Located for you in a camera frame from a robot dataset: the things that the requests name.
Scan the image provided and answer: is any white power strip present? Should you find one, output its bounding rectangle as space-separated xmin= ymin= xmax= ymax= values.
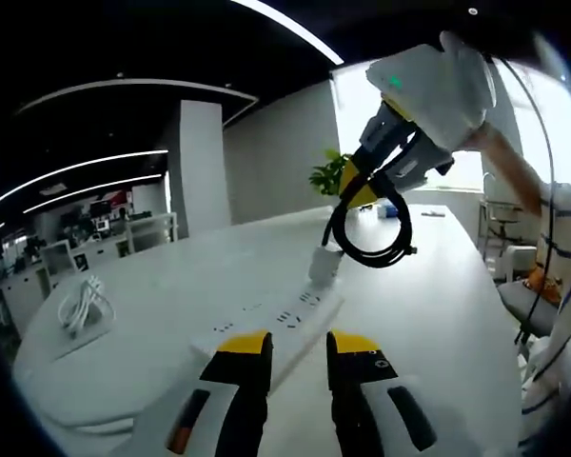
xmin=188 ymin=281 xmax=347 ymax=397

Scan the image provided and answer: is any grey padded chair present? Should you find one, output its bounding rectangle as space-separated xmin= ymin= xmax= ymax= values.
xmin=496 ymin=244 xmax=563 ymax=337

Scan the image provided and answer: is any person in striped shirt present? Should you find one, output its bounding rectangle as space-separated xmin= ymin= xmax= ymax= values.
xmin=516 ymin=180 xmax=571 ymax=457

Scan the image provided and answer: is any long ceiling light strip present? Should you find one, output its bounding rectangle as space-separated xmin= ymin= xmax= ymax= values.
xmin=229 ymin=0 xmax=346 ymax=66

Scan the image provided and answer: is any straight ceiling light strip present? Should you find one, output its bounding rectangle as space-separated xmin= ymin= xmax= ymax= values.
xmin=22 ymin=172 xmax=167 ymax=216
xmin=0 ymin=149 xmax=168 ymax=211

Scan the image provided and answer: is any thin black cable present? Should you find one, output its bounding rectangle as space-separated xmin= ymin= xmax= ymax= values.
xmin=492 ymin=54 xmax=556 ymax=348

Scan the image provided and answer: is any white desk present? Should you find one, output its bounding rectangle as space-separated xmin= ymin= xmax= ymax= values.
xmin=11 ymin=204 xmax=524 ymax=457

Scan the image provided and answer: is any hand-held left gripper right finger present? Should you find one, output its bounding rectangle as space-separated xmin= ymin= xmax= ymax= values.
xmin=325 ymin=328 xmax=463 ymax=457

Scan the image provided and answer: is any black charger cable coil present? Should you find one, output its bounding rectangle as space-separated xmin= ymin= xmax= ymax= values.
xmin=322 ymin=173 xmax=419 ymax=270

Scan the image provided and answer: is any metal frame stool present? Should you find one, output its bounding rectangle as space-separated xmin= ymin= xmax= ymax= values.
xmin=479 ymin=198 xmax=525 ymax=251

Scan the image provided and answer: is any white cable coil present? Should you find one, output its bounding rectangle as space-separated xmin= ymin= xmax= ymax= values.
xmin=56 ymin=274 xmax=118 ymax=340

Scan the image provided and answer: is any white charger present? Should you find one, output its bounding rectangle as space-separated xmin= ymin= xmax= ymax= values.
xmin=307 ymin=244 xmax=345 ymax=289

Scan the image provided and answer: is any person's right hand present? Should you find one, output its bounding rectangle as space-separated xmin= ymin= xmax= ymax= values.
xmin=427 ymin=30 xmax=500 ymax=150

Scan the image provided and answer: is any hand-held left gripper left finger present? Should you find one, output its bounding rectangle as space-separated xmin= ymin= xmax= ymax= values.
xmin=128 ymin=328 xmax=273 ymax=457

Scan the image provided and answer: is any looped ceiling light strip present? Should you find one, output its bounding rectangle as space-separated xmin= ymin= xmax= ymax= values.
xmin=12 ymin=77 xmax=259 ymax=129

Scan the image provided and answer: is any green potted plant white pot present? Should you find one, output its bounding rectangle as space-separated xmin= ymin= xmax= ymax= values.
xmin=307 ymin=149 xmax=354 ymax=197

